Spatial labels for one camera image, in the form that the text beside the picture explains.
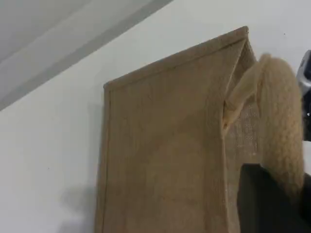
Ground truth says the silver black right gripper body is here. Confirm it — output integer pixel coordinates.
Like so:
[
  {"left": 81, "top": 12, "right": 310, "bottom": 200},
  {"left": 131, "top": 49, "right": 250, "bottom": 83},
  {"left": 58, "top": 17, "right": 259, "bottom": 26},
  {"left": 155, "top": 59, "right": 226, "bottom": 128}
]
[{"left": 296, "top": 49, "right": 311, "bottom": 142}]

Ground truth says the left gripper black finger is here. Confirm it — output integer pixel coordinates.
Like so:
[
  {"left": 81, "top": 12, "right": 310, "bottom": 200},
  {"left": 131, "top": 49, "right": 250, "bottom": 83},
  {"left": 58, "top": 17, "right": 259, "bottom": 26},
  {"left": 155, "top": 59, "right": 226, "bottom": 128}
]
[{"left": 237, "top": 163, "right": 311, "bottom": 233}]

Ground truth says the brown jute bag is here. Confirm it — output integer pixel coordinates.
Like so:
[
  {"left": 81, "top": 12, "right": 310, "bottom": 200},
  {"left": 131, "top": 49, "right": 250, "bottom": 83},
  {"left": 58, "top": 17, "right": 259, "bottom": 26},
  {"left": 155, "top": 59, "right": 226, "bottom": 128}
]
[{"left": 94, "top": 26, "right": 306, "bottom": 233}]

